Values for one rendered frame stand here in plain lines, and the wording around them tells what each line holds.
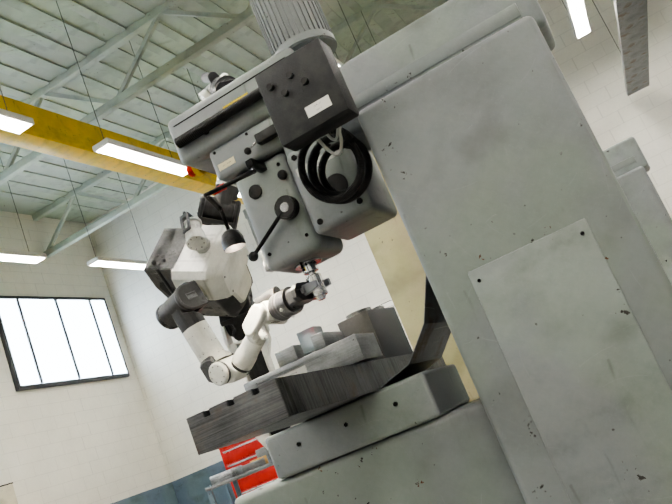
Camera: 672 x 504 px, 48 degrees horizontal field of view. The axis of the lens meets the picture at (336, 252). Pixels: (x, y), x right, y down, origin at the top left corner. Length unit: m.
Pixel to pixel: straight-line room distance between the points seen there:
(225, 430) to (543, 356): 0.74
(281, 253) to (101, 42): 7.80
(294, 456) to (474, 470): 0.49
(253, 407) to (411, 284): 2.45
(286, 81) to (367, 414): 0.88
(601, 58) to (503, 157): 9.77
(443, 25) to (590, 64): 9.51
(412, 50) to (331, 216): 0.50
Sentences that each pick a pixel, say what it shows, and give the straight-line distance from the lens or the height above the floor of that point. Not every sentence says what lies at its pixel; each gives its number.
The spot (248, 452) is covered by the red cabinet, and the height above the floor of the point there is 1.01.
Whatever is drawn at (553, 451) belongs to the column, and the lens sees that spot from 1.83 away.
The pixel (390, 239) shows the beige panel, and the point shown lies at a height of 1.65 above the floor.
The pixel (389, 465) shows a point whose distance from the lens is 2.01.
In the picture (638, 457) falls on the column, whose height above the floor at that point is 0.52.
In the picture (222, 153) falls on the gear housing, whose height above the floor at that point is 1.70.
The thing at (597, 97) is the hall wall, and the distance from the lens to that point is 11.44.
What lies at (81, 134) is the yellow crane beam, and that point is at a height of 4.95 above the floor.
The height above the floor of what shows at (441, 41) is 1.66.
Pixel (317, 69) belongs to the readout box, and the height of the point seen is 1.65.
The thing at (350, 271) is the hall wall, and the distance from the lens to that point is 11.90.
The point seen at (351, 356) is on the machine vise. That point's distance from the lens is 1.92.
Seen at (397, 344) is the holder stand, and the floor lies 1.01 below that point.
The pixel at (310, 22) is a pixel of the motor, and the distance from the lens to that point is 2.32.
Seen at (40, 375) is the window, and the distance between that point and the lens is 12.25.
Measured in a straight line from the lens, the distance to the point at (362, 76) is 2.15.
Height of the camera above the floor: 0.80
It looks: 13 degrees up
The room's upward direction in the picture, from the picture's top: 22 degrees counter-clockwise
